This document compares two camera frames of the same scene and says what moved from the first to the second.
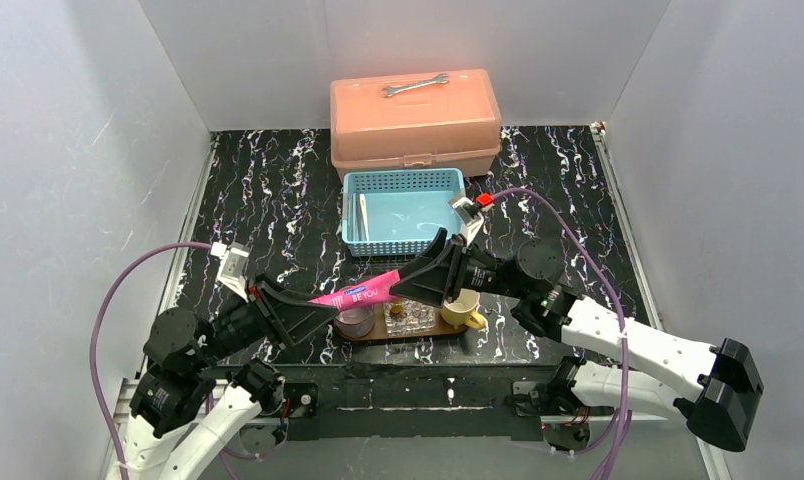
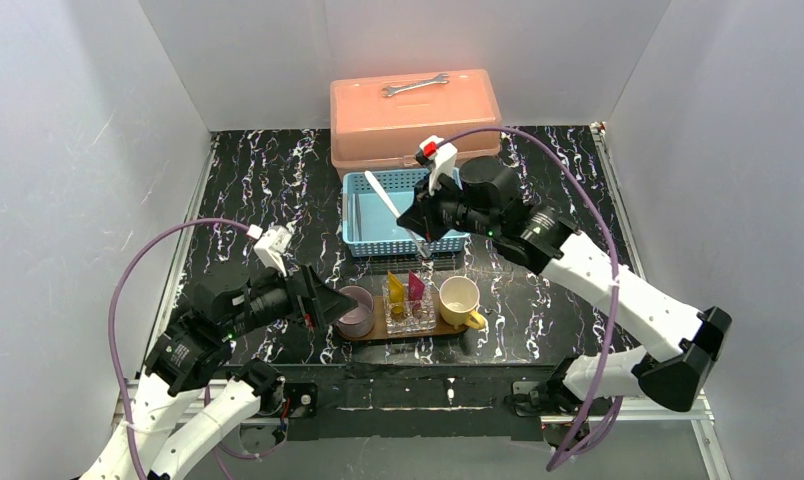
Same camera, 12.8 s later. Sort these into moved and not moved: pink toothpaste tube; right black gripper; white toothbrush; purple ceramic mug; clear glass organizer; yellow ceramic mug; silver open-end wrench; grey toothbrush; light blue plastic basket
Moved: right black gripper; white toothbrush; pink toothpaste tube
Not moved: light blue plastic basket; grey toothbrush; silver open-end wrench; purple ceramic mug; yellow ceramic mug; clear glass organizer
